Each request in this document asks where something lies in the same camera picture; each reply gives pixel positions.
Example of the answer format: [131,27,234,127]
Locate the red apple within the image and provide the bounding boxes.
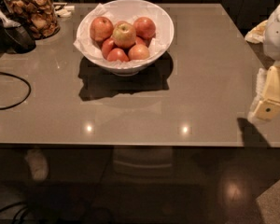
[101,37,116,59]
[90,17,114,42]
[133,17,156,39]
[128,44,150,60]
[106,48,129,62]

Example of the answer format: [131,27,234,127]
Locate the black cable on table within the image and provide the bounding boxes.
[0,70,33,111]

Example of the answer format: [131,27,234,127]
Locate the red apple front left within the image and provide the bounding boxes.
[106,48,129,62]

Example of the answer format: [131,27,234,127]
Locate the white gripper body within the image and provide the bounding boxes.
[263,4,280,61]

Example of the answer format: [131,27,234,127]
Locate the small white items on table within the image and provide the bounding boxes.
[54,4,75,18]

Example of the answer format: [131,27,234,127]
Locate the white ceramic bowl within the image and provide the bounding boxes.
[76,0,175,77]

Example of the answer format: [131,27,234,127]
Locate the yellow cloth beside table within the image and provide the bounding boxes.
[245,21,267,44]

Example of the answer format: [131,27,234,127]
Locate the red apple back left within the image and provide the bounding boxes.
[90,17,114,42]

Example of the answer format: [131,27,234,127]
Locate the white object under table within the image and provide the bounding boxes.
[25,149,49,182]

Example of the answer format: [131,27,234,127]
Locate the red apple middle left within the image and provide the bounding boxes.
[101,37,116,59]

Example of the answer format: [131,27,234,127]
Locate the red apple hidden centre right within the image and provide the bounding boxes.
[135,36,147,46]

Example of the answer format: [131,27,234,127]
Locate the silver spoon handle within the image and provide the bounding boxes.
[0,9,21,28]

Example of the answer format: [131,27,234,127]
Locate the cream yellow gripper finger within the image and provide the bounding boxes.
[247,61,280,124]

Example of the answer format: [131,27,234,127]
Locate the red apple back right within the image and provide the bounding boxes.
[133,17,156,39]

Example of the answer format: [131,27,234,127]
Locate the yellow-red apple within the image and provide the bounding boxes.
[112,21,136,49]

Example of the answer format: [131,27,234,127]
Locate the white paper bowl liner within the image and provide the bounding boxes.
[73,0,174,69]

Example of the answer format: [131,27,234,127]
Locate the red apple front right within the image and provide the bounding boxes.
[128,44,150,60]

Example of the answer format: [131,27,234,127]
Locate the glass jar of dried chips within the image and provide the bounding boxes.
[4,0,60,40]

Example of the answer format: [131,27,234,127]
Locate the black floor cables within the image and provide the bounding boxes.
[0,201,34,224]

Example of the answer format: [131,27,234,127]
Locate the black round appliance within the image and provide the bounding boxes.
[1,26,36,54]

